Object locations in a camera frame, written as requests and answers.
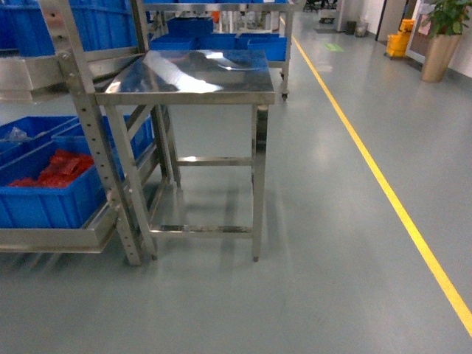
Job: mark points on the steel flow rack shelf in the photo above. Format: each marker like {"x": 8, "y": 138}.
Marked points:
{"x": 64, "y": 66}

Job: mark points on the blue bin with red bags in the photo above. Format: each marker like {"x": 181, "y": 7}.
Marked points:
{"x": 42, "y": 207}

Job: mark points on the small stainless steel table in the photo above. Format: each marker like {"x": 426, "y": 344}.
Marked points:
{"x": 196, "y": 79}

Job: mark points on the red bubble wrap bags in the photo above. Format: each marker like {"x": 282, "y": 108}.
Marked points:
{"x": 64, "y": 167}

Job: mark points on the yellow mop bucket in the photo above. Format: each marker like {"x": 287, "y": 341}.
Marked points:
{"x": 397, "y": 43}

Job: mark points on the gold planter with plant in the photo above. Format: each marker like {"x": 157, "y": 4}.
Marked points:
{"x": 447, "y": 20}

